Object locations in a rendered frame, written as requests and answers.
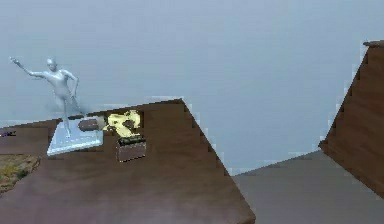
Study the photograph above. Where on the silver human figure statue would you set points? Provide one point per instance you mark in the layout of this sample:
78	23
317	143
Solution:
58	83

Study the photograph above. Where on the brown cylinder with pale end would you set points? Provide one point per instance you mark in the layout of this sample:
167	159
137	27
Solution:
90	124

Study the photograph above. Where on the brown wooden table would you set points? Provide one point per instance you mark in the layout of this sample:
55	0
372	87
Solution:
160	186

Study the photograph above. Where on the brown box with black top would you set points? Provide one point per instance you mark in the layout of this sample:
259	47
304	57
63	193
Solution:
131	150

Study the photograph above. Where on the brown wooden cupboard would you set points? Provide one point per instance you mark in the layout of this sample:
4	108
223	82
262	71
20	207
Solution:
360	133

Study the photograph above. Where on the mottled green brown patch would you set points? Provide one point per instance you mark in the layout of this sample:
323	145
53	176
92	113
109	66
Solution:
15	170

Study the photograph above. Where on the yellow crumpled object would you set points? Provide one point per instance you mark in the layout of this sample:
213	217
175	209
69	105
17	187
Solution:
125	123

